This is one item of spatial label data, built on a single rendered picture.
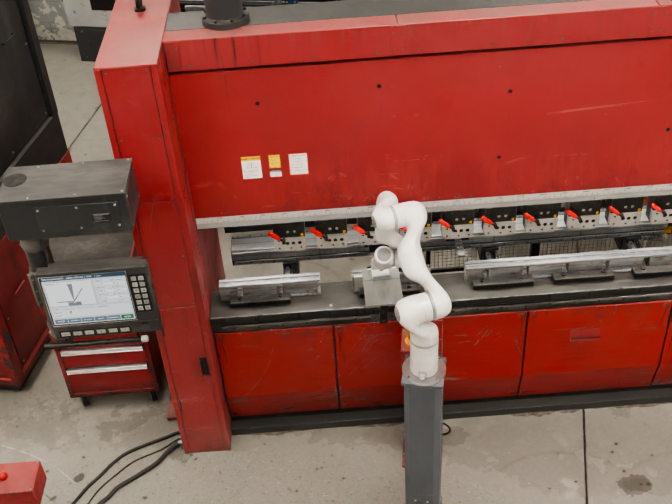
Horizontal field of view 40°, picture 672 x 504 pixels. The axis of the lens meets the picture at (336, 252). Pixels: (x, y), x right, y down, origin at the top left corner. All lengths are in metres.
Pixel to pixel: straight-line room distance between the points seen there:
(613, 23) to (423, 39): 0.78
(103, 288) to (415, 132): 1.49
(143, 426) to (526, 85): 2.81
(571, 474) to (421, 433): 1.08
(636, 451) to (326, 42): 2.71
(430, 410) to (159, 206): 1.47
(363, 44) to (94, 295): 1.51
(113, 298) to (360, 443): 1.78
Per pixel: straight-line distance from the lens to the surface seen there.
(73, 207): 3.72
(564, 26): 4.01
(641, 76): 4.25
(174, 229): 4.16
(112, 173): 3.77
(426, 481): 4.53
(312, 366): 4.84
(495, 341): 4.85
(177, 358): 4.67
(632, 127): 4.37
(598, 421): 5.32
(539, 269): 4.74
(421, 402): 4.12
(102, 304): 3.98
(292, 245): 4.44
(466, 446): 5.12
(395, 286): 4.49
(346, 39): 3.88
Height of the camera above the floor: 3.93
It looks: 38 degrees down
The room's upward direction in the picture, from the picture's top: 4 degrees counter-clockwise
